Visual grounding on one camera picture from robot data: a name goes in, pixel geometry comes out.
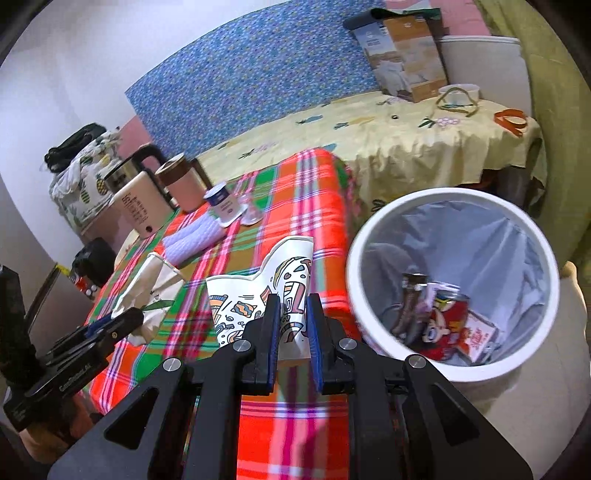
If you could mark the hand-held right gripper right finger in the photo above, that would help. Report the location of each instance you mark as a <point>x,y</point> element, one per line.
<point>315,341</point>

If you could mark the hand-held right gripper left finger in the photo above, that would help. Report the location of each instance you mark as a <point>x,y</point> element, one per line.
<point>273,341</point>

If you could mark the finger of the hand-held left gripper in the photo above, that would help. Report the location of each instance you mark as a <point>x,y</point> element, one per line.
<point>97,325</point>
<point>124,321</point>

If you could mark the patterned white paper cup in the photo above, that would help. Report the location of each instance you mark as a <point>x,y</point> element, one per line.
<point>240,309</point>

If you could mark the white round trash bin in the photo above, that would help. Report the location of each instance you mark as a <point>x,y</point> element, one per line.
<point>360,295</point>

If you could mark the pale blue bin liner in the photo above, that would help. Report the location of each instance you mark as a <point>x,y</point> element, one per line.
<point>461,240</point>

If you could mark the pink storage box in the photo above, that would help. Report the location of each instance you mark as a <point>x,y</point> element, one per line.
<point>104,226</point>

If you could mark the lavender textured cloth roll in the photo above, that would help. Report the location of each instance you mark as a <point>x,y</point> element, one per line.
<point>194,237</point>

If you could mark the beige electric kettle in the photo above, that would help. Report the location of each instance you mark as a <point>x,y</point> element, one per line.
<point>138,207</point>

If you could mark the clear glass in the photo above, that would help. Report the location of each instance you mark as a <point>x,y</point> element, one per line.
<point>251,212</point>

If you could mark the pineapple print cloth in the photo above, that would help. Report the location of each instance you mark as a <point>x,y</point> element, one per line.
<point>87,189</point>

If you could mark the plaid tablecloth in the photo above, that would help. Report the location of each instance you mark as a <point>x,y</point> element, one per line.
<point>300,203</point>

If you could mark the pink jug with brown lid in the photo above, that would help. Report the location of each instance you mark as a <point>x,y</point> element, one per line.
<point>182,187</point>

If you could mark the white jar with blue label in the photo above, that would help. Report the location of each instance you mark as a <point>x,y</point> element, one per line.
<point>221,201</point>

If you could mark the black handbag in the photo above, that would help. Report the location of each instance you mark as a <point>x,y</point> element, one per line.
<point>74,143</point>

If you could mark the yellow printed bed sheet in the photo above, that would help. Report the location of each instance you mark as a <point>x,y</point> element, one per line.
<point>392,147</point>

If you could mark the blue floral headboard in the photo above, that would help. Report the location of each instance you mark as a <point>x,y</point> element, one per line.
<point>254,78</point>

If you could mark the white bowl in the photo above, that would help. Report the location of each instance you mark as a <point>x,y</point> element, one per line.
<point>459,94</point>

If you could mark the printed cardboard box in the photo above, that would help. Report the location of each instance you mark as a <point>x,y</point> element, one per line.
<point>401,55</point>

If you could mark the white cabinet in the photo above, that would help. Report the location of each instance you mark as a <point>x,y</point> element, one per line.
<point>485,69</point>

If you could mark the green curtain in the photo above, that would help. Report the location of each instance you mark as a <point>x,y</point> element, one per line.
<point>554,115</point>

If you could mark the dark green bag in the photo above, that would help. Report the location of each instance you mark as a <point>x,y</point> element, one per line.
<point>429,14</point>

